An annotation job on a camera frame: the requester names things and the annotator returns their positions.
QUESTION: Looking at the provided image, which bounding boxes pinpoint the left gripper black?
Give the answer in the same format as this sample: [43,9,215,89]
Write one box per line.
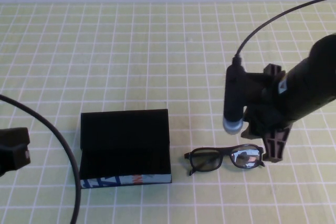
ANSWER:
[0,127,32,178]

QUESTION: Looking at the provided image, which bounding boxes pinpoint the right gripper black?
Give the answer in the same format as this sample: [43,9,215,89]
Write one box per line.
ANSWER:
[241,87,296,163]

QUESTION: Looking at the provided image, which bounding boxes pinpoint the black frame glasses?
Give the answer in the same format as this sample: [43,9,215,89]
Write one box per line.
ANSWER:
[183,143,266,177]

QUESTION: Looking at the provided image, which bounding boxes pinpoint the black glasses case printed side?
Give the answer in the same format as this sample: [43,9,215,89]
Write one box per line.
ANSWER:
[79,109,173,189]

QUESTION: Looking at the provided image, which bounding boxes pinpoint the green white grid tablecloth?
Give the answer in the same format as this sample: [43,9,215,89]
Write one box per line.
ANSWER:
[0,1,336,224]

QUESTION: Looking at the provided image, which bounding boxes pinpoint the right wrist camera black silver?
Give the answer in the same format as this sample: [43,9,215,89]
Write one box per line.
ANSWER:
[222,62,247,135]

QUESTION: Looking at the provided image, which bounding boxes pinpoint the left camera cable black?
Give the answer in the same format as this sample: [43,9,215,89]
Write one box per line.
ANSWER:
[0,93,81,224]

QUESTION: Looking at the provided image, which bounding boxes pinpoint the camera cable black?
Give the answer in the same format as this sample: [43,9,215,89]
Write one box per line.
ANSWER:
[0,93,81,224]
[232,0,336,65]

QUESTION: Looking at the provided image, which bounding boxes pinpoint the right camera mount black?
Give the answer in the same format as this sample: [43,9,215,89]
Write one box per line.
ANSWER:
[244,63,286,99]

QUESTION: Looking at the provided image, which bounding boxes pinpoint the right camera cable black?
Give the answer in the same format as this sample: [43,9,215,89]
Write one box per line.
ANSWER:
[232,0,336,65]

